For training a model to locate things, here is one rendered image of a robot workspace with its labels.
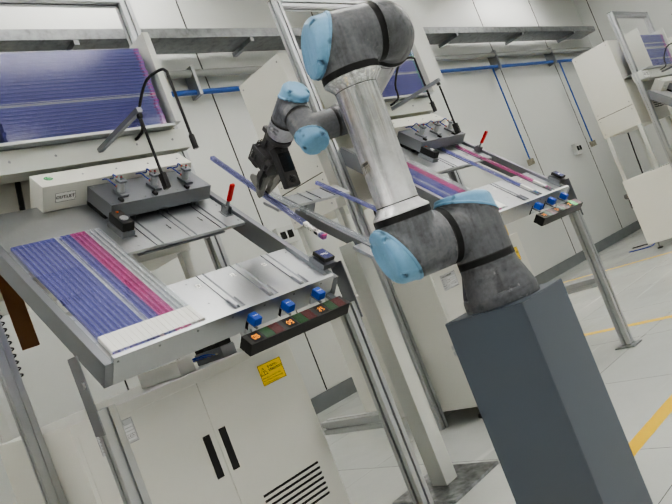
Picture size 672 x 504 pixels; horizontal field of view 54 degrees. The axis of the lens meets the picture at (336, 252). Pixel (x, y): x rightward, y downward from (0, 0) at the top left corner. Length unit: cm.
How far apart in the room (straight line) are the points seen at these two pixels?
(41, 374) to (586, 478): 268
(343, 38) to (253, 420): 114
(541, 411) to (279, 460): 93
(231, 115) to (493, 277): 335
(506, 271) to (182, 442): 99
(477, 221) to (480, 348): 24
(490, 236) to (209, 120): 323
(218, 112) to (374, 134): 321
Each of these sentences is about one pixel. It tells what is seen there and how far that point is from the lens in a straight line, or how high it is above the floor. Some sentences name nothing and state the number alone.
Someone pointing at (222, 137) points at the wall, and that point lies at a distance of 436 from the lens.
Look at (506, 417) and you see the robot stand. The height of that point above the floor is 35.
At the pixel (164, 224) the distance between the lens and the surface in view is 200.
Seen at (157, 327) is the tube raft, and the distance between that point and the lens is 156.
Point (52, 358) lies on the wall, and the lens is 351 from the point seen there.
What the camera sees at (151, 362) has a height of 69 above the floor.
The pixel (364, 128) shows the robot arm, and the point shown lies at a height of 96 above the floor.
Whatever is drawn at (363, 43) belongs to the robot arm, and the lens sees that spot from 130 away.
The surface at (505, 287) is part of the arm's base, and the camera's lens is 132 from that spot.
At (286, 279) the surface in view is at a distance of 180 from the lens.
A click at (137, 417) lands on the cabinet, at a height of 57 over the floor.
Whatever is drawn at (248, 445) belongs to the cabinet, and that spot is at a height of 37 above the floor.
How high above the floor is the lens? 71
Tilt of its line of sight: 2 degrees up
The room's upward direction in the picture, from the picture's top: 21 degrees counter-clockwise
